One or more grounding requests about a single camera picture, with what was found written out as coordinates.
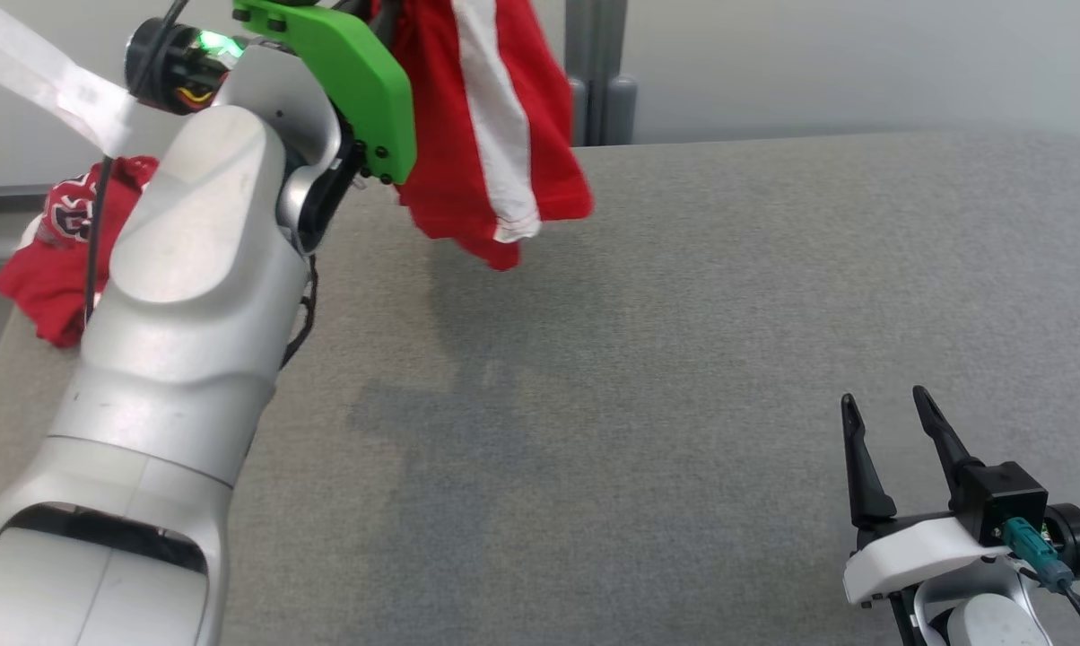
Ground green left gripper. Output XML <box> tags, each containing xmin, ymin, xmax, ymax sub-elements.
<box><xmin>233</xmin><ymin>0</ymin><xmax>416</xmax><ymax>186</ymax></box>

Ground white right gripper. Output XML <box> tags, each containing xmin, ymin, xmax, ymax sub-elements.
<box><xmin>840</xmin><ymin>386</ymin><xmax>1015</xmax><ymax>609</ymax></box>

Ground red shorts with white stripe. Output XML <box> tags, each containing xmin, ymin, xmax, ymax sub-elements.
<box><xmin>370</xmin><ymin>0</ymin><xmax>595</xmax><ymax>273</ymax></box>

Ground red Bulls 23 jersey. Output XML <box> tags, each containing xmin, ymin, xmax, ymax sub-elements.
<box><xmin>0</xmin><ymin>155</ymin><xmax>161</xmax><ymax>350</ymax></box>

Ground white tape tag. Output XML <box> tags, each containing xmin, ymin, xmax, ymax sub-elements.
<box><xmin>0</xmin><ymin>0</ymin><xmax>139</xmax><ymax>156</ymax></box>

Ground right teal-plug black cable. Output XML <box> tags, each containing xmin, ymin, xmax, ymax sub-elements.
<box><xmin>1002</xmin><ymin>518</ymin><xmax>1080</xmax><ymax>646</ymax></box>

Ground teal-plug black cable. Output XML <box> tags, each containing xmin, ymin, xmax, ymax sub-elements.
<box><xmin>1002</xmin><ymin>518</ymin><xmax>1080</xmax><ymax>646</ymax></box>
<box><xmin>83</xmin><ymin>0</ymin><xmax>191</xmax><ymax>329</ymax></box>

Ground grey partition post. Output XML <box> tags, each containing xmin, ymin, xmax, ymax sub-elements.
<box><xmin>564</xmin><ymin>0</ymin><xmax>639</xmax><ymax>148</ymax></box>

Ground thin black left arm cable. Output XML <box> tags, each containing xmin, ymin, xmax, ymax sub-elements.
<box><xmin>280</xmin><ymin>254</ymin><xmax>323</xmax><ymax>371</ymax></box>

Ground left teal-plug black cable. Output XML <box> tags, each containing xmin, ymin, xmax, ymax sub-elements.
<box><xmin>83</xmin><ymin>0</ymin><xmax>191</xmax><ymax>329</ymax></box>

